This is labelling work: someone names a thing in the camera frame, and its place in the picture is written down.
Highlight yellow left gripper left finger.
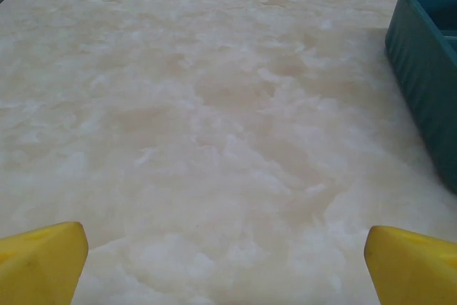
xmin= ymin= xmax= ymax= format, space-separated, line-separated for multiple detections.
xmin=0 ymin=221 xmax=89 ymax=305

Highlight teal plastic bin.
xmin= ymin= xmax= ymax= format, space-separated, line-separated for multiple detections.
xmin=384 ymin=0 xmax=457 ymax=194

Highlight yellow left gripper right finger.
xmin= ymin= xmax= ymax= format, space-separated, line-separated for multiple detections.
xmin=363 ymin=225 xmax=457 ymax=305

